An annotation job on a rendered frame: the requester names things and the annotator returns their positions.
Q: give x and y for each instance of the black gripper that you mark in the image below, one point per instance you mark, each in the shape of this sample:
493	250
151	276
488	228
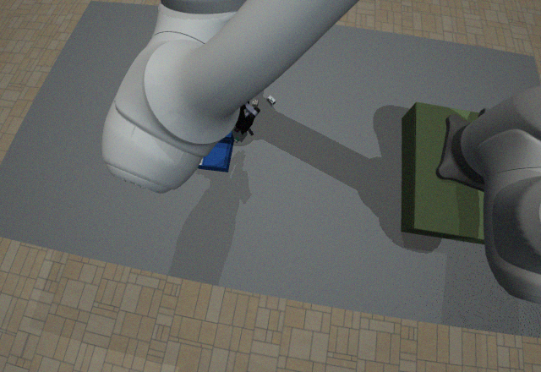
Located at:
244	121

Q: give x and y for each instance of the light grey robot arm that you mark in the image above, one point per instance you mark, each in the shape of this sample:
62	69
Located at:
179	99

